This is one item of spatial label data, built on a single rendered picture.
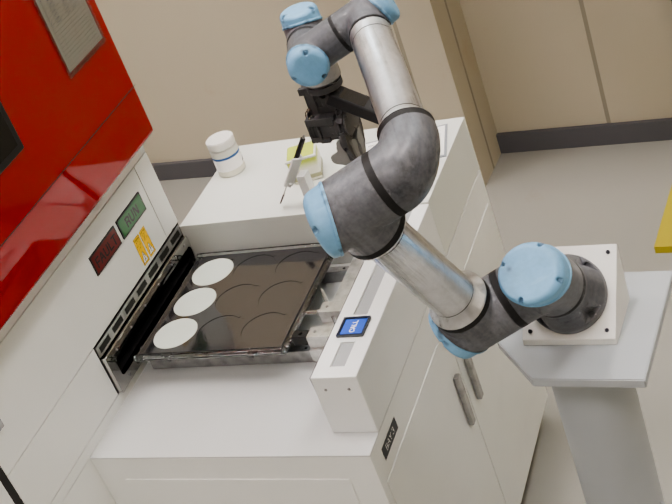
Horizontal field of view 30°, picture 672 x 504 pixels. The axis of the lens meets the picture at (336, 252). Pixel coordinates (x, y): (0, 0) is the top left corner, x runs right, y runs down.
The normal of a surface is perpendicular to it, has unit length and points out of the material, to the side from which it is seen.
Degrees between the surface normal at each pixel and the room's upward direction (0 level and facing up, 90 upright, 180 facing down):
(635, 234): 0
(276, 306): 0
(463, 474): 90
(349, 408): 90
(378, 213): 94
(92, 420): 90
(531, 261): 38
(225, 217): 0
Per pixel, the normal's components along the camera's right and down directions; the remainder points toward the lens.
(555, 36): -0.35, 0.60
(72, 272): 0.90, -0.07
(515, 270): -0.35, -0.27
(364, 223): 0.17, 0.68
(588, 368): -0.31, -0.80
